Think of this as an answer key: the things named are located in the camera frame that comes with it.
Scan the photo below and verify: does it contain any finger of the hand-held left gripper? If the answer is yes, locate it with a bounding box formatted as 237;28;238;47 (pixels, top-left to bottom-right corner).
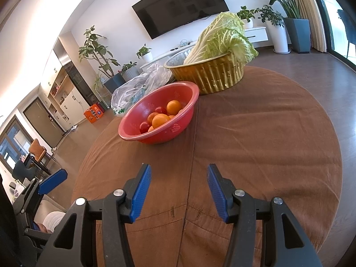
12;169;68;214
24;222;52;242

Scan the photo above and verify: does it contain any orange chair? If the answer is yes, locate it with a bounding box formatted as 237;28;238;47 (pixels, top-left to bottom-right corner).
28;138;47;162

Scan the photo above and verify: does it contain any red plastic colander bowl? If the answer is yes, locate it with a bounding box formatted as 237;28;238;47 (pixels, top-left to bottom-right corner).
118;81;200;145

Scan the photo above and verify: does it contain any white television cabinet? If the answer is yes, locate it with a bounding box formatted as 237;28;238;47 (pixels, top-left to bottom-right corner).
139;26;267;69

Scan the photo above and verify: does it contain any wooden wall cabinet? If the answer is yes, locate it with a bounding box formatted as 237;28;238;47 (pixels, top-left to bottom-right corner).
39;37;98;130

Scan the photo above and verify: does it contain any small plant white pot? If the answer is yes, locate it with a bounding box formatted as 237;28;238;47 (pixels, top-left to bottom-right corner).
136;44;153;63
237;6;256;29

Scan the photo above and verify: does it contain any person's left forearm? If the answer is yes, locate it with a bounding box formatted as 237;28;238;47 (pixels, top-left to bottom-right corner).
39;211;67;233

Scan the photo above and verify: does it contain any tall plant blue-grey pot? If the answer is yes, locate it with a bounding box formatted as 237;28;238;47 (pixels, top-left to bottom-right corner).
78;26;127;95

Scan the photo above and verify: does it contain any orange box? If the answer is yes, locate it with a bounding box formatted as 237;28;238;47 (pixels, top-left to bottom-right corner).
84;103;105;124

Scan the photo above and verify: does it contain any tall plant dark pot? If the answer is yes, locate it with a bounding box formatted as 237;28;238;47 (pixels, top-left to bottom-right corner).
247;0;311;54

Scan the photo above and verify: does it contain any white wire plant stand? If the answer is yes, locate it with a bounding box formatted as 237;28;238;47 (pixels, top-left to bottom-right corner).
93;75;112;109

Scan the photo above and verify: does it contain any napa cabbage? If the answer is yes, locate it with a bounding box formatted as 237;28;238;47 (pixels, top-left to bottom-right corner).
184;12;259;65

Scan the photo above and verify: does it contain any black wall television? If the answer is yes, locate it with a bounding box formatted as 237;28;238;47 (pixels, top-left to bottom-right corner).
131;0;230;40

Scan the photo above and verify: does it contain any clear plastic bag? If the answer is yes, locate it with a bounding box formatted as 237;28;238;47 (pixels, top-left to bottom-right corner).
111;63;173;117

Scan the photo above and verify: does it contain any gold ribbed basin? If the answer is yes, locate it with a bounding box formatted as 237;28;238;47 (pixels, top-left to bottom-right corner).
164;51;245;95

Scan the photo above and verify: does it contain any striped beige curtain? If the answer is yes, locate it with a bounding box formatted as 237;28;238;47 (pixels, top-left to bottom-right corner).
289;0;329;52

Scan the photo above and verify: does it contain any brown door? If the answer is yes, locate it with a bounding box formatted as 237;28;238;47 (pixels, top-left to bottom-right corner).
23;98;66;148

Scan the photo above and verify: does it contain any plant in white ribbed pot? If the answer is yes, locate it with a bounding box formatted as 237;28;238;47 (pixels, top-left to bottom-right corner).
120;61;140;82

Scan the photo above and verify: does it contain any brown tablecloth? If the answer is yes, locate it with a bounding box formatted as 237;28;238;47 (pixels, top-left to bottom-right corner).
71;65;343;267

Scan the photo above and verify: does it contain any leafy plant tall white pot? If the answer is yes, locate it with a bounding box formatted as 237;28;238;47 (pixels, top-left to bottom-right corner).
256;5;291;54

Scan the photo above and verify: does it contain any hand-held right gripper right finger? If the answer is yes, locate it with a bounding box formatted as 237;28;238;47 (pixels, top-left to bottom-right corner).
207;164;323;267

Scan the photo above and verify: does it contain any dark outdoor chair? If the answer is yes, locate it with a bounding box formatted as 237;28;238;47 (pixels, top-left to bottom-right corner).
337;9;356;34

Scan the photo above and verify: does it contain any dark indoor chair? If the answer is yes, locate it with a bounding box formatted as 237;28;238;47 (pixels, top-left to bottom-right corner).
12;160;38;180

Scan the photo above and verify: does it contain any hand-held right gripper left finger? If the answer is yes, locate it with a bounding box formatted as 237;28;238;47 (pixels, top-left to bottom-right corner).
37;164;152;267

